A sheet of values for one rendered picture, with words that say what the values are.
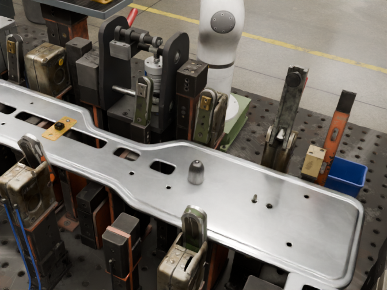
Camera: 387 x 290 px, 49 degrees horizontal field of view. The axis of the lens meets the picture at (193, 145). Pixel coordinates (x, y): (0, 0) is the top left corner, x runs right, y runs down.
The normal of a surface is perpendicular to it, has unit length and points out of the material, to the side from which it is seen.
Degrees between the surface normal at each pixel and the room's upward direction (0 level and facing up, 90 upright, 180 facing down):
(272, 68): 0
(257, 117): 0
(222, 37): 128
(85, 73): 90
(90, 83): 90
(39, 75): 90
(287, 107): 81
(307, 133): 0
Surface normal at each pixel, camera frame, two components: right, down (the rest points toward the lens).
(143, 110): -0.40, 0.40
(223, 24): 0.00, 0.75
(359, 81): 0.06, -0.77
